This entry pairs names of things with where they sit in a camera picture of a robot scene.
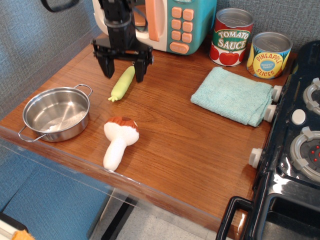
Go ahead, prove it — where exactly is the orange and black object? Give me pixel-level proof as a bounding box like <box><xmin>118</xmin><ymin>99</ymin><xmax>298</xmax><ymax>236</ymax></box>
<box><xmin>0</xmin><ymin>212</ymin><xmax>35</xmax><ymax>240</ymax></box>

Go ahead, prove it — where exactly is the pineapple slices can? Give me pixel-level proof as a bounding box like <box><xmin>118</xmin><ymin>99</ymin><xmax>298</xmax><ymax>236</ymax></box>
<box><xmin>246</xmin><ymin>31</ymin><xmax>293</xmax><ymax>80</ymax></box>

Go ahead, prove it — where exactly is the plush mushroom toy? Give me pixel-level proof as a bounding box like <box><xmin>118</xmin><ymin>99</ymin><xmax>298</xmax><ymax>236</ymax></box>
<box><xmin>103</xmin><ymin>116</ymin><xmax>140</xmax><ymax>171</ymax></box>

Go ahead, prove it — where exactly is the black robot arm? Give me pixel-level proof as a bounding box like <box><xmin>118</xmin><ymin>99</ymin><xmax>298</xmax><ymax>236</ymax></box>
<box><xmin>92</xmin><ymin>0</ymin><xmax>153</xmax><ymax>83</ymax></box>

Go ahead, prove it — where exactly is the teal folded towel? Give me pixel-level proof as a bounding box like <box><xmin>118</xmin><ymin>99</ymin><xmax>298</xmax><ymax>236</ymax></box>
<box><xmin>190</xmin><ymin>67</ymin><xmax>273</xmax><ymax>127</ymax></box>

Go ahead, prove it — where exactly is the black toy stove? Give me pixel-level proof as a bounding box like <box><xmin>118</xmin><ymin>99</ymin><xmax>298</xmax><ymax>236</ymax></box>
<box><xmin>216</xmin><ymin>40</ymin><xmax>320</xmax><ymax>240</ymax></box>

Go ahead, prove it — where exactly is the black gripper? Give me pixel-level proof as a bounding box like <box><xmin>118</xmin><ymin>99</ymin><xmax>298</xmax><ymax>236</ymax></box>
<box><xmin>92</xmin><ymin>19</ymin><xmax>154</xmax><ymax>83</ymax></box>

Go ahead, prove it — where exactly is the toy microwave teal and pink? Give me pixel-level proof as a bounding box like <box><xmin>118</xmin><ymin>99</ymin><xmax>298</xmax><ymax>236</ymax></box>
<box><xmin>92</xmin><ymin>0</ymin><xmax>217</xmax><ymax>56</ymax></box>

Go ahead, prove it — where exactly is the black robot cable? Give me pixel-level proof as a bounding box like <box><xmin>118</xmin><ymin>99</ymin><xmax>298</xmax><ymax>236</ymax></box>
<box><xmin>40</xmin><ymin>0</ymin><xmax>81</xmax><ymax>13</ymax></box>

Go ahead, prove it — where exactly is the steel pot with handles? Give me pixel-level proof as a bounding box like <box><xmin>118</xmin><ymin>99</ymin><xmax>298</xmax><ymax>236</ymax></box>
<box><xmin>18</xmin><ymin>84</ymin><xmax>93</xmax><ymax>142</ymax></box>

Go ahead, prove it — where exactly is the tomato sauce can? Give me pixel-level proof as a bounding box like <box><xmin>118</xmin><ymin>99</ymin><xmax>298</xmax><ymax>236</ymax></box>
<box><xmin>209</xmin><ymin>8</ymin><xmax>254</xmax><ymax>67</ymax></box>

